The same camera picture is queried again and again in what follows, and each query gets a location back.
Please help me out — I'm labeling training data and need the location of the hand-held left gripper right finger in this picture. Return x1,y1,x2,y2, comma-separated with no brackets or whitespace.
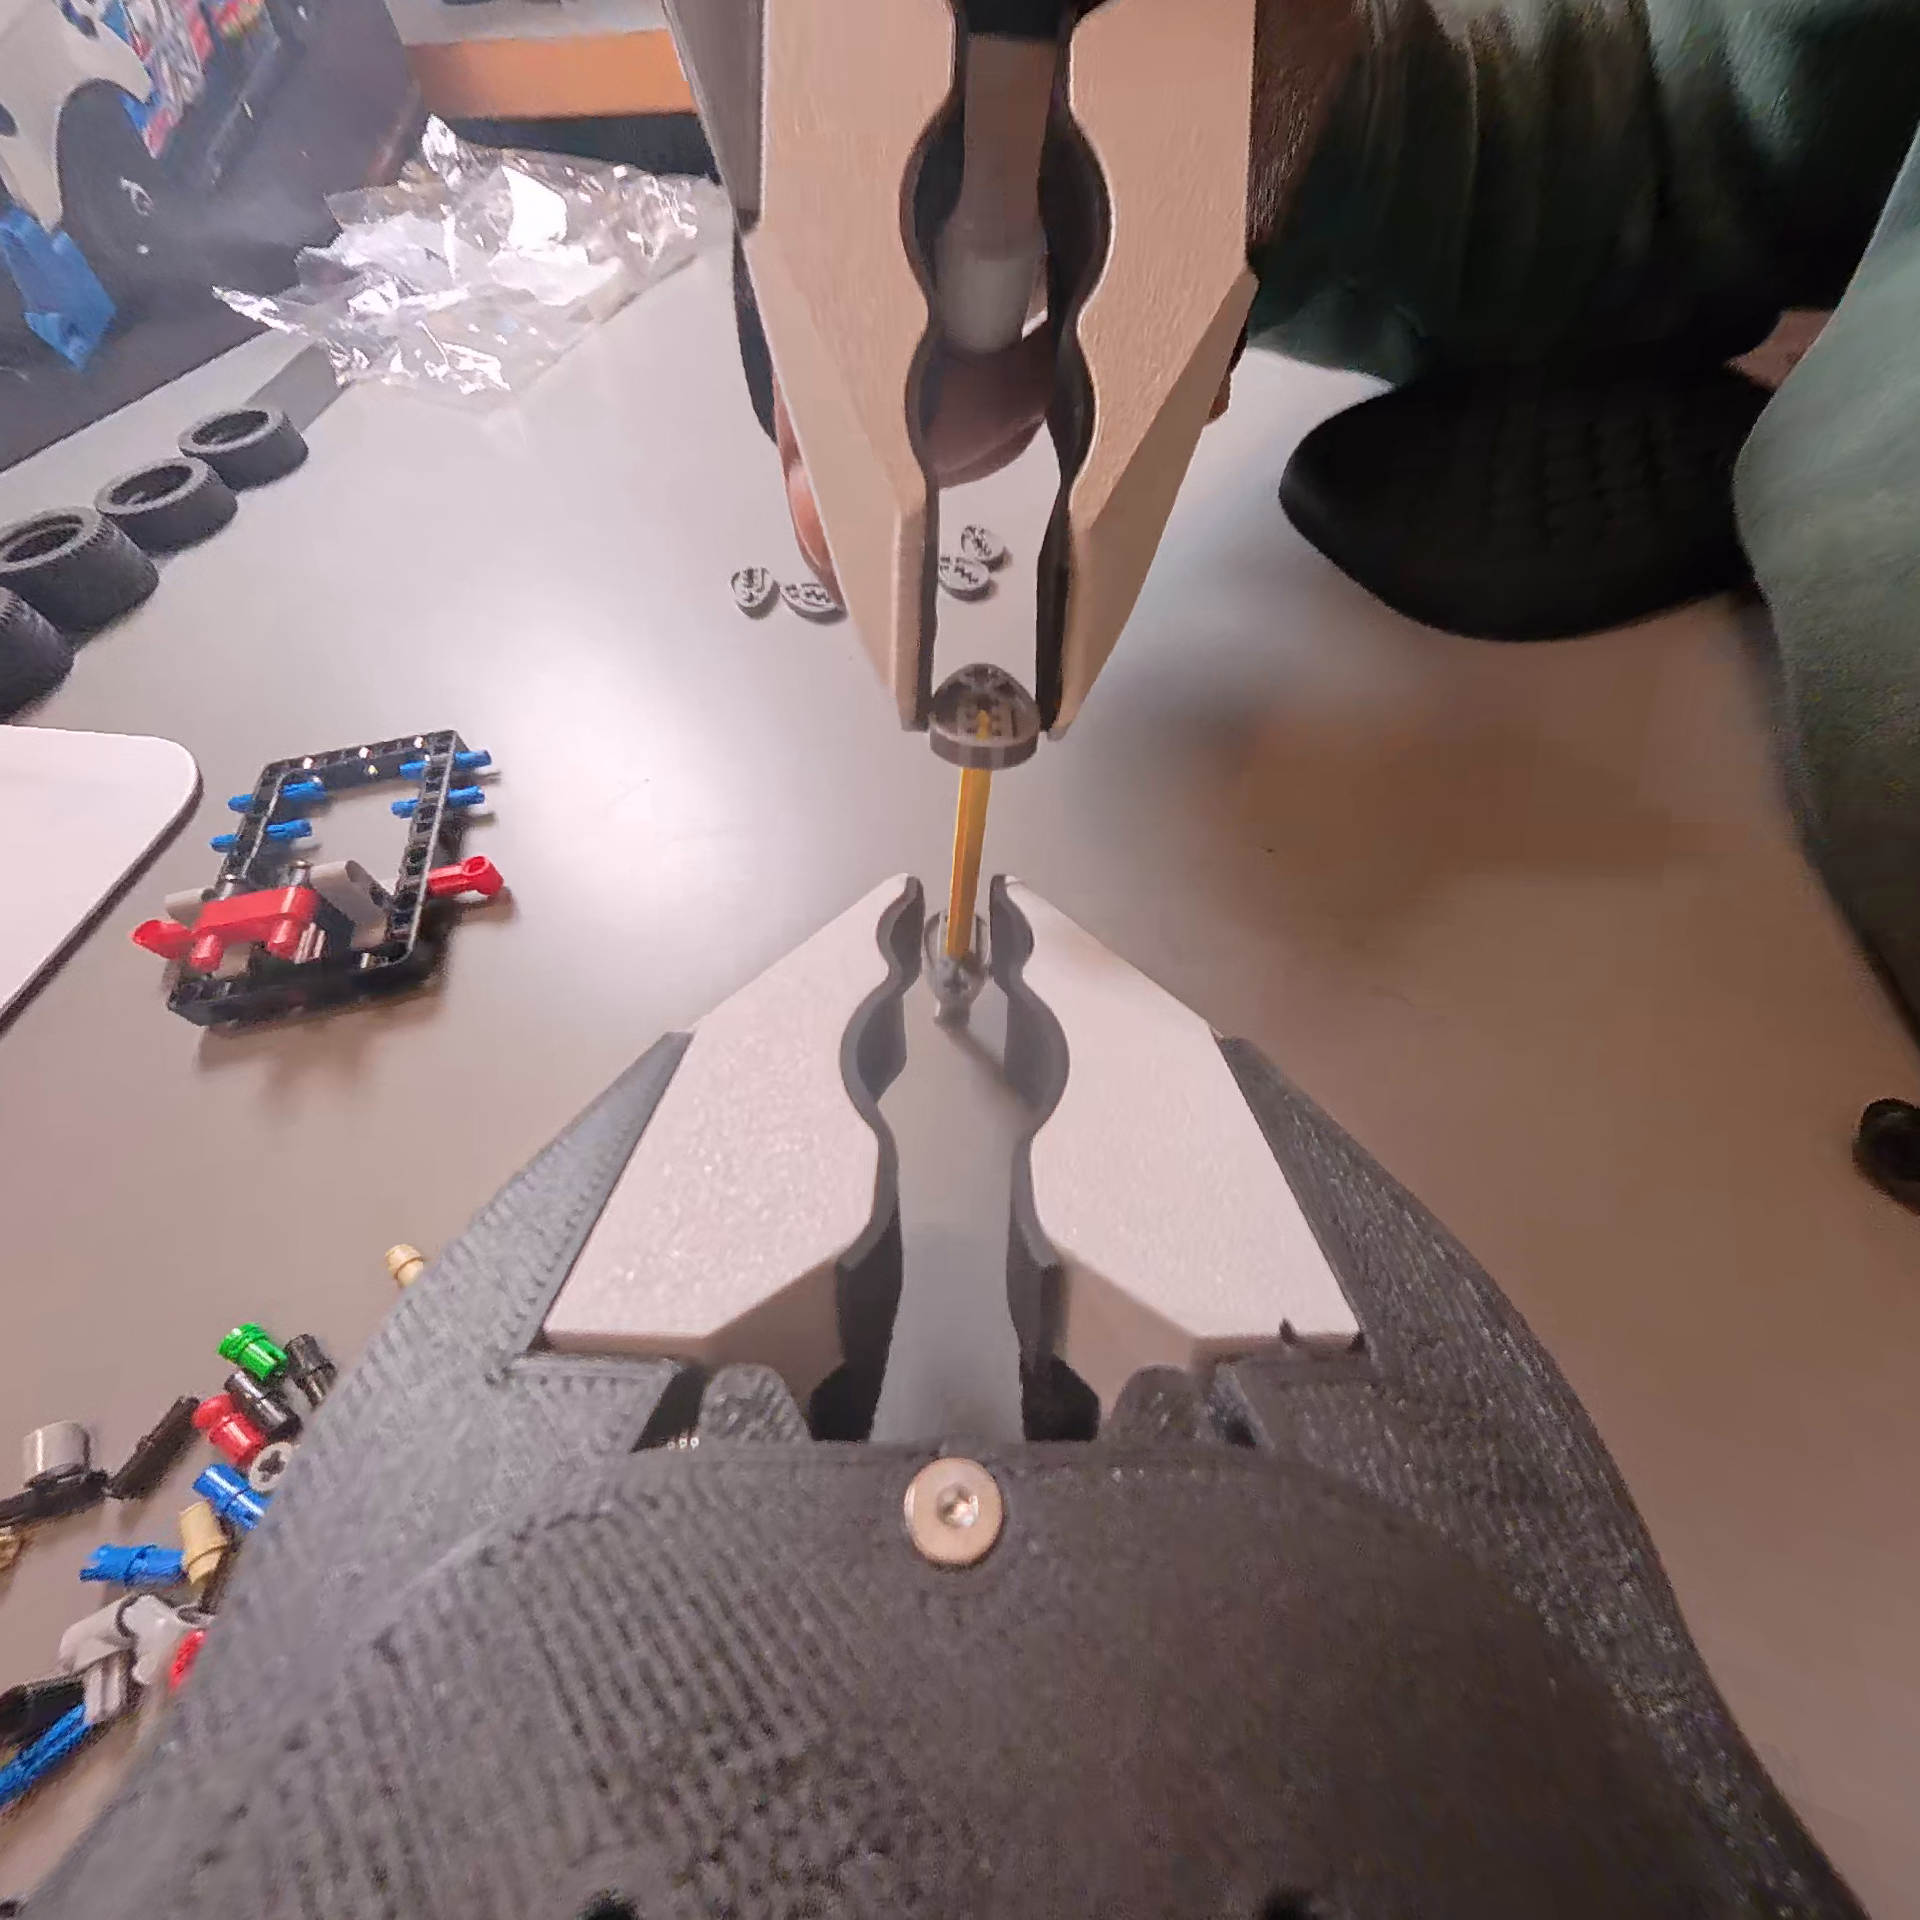
991,873,1366,1434

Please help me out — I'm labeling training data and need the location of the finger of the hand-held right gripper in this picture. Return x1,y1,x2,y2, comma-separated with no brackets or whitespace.
1031,0,1263,741
755,0,970,733

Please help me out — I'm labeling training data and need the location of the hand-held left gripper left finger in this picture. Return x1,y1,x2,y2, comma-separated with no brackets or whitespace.
545,873,923,1434

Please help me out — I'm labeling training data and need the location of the cluster of grey lego discs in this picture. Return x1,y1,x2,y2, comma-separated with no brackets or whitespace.
729,520,1008,621

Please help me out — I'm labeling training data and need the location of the yellow lego axle assembly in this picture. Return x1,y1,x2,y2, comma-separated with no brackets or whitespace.
919,711,1003,1028

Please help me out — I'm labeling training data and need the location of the grey lego disc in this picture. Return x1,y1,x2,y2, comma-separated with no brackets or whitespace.
928,661,1046,770

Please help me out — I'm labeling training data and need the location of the person's right forearm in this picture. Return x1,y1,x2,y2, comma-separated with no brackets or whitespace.
1254,0,1920,395

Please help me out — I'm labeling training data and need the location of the black lego set box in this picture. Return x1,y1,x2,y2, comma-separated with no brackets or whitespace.
0,0,430,474

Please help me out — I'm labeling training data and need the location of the pile of small lego pieces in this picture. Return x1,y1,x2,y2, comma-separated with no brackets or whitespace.
0,1241,430,1809

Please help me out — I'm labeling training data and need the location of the person's right hand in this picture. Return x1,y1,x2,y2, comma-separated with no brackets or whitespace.
773,0,1353,579

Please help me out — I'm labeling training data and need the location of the orange edged table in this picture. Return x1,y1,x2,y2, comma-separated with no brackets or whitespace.
398,0,714,175

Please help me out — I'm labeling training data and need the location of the clear plastic bag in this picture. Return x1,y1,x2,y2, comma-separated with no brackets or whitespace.
215,113,707,401

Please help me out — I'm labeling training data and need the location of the white book stand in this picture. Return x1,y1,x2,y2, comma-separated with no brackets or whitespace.
0,724,205,1037

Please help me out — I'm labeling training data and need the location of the person's green sweatshirt torso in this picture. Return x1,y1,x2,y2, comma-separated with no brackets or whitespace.
1734,269,1920,1040

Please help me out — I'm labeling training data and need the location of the black lego frame assembly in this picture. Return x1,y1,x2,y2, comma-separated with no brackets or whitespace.
133,729,506,1028

